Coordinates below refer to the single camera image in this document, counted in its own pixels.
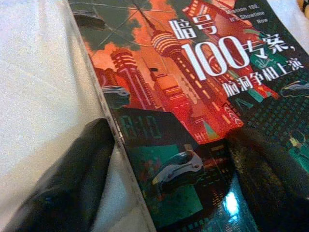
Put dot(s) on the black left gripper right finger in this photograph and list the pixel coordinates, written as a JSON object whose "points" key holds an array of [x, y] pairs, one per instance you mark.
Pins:
{"points": [[272, 193]]}

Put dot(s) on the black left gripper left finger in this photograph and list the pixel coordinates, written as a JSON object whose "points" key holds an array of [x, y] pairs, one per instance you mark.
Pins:
{"points": [[67, 183]]}

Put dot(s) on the red and green cover magazine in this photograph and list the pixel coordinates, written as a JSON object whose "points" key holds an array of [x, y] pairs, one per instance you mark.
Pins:
{"points": [[169, 72]]}

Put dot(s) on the white bed mattress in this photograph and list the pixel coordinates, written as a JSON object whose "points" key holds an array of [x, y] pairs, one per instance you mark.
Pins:
{"points": [[36, 72]]}

